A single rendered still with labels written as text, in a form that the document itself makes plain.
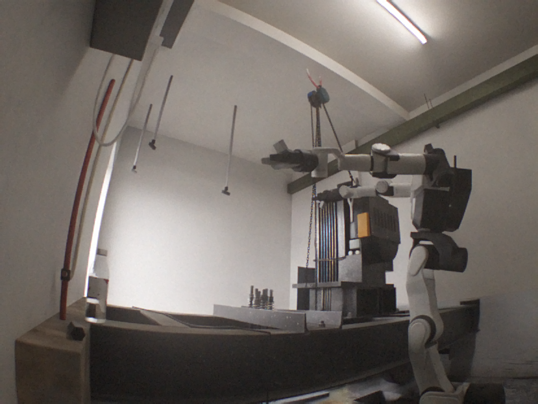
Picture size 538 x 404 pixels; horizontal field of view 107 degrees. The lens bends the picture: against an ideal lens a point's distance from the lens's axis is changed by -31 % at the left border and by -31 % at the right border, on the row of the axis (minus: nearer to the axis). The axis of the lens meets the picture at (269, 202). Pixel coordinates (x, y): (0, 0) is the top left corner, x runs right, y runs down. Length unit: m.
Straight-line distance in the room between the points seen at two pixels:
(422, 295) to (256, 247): 3.16
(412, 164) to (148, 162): 3.39
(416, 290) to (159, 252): 3.04
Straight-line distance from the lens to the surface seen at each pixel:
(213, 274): 3.91
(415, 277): 1.40
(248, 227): 4.23
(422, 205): 1.39
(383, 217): 2.11
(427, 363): 1.44
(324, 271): 2.20
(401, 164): 1.20
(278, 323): 1.22
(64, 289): 0.82
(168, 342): 0.95
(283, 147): 1.06
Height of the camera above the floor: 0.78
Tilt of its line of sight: 19 degrees up
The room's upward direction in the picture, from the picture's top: 2 degrees clockwise
